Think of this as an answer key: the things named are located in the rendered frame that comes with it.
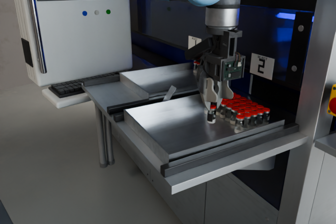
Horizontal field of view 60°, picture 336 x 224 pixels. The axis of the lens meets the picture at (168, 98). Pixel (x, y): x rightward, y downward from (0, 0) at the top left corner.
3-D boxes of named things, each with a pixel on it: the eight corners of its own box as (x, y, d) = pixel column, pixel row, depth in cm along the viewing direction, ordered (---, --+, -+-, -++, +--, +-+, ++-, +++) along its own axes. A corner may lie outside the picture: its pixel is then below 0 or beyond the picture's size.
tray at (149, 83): (192, 69, 130) (192, 61, 129) (230, 86, 109) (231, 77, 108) (120, 81, 115) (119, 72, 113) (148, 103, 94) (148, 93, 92)
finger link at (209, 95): (210, 118, 71) (215, 81, 68) (197, 109, 75) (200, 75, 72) (220, 116, 72) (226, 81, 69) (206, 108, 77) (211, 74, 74)
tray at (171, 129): (220, 99, 97) (221, 89, 96) (282, 131, 76) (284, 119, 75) (124, 120, 82) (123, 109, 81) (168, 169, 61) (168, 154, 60)
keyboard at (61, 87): (126, 72, 151) (126, 68, 150) (142, 79, 141) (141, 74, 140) (48, 89, 128) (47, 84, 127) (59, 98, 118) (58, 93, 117)
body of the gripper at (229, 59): (218, 85, 66) (222, 31, 62) (197, 75, 73) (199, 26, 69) (244, 80, 69) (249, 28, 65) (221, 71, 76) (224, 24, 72)
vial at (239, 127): (239, 129, 77) (240, 113, 75) (244, 132, 75) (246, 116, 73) (232, 131, 76) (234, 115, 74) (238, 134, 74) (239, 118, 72)
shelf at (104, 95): (185, 71, 135) (186, 66, 134) (326, 135, 78) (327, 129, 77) (81, 88, 113) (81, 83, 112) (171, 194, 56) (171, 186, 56)
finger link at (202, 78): (197, 94, 72) (201, 59, 69) (194, 92, 73) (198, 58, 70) (213, 92, 74) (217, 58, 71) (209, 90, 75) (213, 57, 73)
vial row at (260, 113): (221, 104, 93) (222, 90, 91) (264, 127, 78) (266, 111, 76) (216, 105, 92) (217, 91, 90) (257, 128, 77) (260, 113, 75)
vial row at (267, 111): (227, 102, 94) (228, 89, 92) (270, 125, 79) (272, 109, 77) (221, 104, 93) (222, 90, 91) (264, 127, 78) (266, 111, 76)
